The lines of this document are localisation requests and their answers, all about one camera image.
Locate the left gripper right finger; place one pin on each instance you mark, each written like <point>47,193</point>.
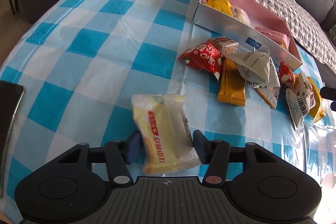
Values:
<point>215,154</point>

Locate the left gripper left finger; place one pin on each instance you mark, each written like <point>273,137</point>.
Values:
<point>119,154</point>

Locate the pale yellow cake packet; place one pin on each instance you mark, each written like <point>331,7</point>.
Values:
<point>165,132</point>

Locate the gold bar snack packet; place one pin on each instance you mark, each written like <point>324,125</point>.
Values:
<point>232,86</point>

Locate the red snack packet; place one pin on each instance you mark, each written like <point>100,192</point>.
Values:
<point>286,76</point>
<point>204,57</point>

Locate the orange cookie packet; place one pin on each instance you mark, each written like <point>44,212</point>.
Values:
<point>318,111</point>

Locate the white green snack bag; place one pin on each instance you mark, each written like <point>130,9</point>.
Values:
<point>300,100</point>

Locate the pink snack packet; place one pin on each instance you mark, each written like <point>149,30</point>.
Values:
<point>281,39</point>

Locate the white triangular snack bag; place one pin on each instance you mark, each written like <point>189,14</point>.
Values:
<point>256,68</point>

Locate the blue checkered tablecloth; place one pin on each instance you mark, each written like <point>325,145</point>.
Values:
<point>81,63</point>

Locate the brown biscuit packet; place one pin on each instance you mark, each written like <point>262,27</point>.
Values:
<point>224,45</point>

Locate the pink and white snack box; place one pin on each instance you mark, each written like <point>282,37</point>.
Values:
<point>247,35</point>

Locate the large yellow snack bag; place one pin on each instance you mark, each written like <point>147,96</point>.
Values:
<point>223,6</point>

